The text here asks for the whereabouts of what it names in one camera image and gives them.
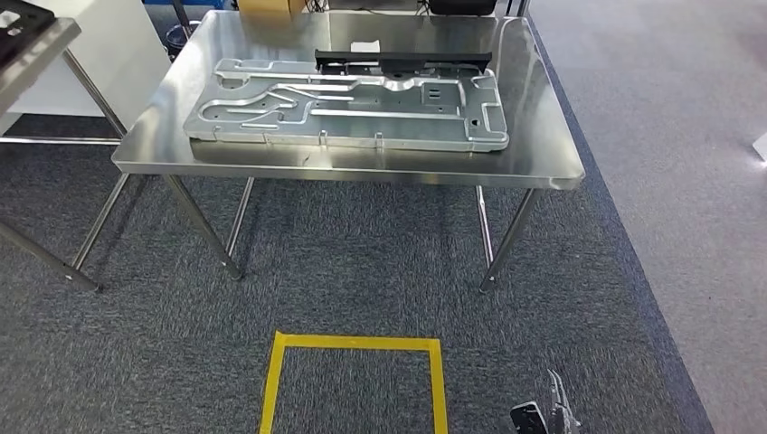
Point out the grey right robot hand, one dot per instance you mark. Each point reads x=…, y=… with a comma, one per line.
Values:
x=563, y=413

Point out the black plastic license plate bracket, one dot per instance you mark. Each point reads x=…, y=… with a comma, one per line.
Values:
x=407, y=60

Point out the steel workbench table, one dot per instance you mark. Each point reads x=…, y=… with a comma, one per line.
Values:
x=539, y=120
x=60, y=39

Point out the black plastic part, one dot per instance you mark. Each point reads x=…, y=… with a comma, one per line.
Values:
x=18, y=30

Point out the yellow floor tape square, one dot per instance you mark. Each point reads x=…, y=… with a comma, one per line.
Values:
x=359, y=342

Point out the white floor board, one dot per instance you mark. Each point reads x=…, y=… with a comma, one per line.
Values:
x=761, y=147

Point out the grey stamped metal panel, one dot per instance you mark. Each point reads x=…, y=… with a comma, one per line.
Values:
x=359, y=120

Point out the grey stanchion pole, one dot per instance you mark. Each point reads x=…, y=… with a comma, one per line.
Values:
x=521, y=6
x=181, y=12

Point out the white paper tissue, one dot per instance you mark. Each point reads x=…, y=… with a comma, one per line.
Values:
x=365, y=46

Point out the chrome stanchion base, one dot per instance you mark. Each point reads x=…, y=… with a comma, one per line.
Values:
x=180, y=42

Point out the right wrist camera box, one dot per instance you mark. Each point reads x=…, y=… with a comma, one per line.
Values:
x=530, y=422

